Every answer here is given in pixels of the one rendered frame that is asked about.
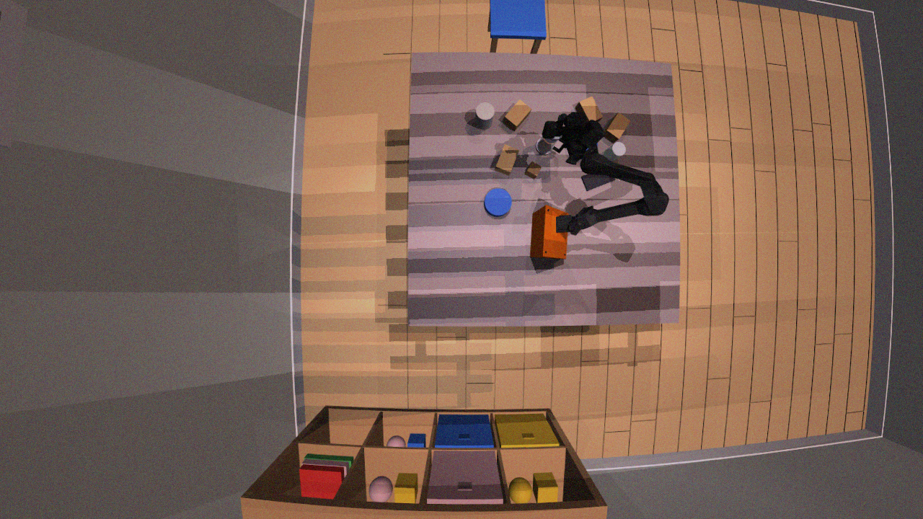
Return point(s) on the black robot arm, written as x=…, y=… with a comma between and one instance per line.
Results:
x=654, y=202

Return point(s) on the french press coffee maker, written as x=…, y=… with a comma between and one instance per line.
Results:
x=545, y=145

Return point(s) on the grey cylinder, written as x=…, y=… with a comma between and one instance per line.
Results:
x=615, y=151
x=484, y=116

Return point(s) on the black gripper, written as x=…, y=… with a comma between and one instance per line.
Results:
x=552, y=129

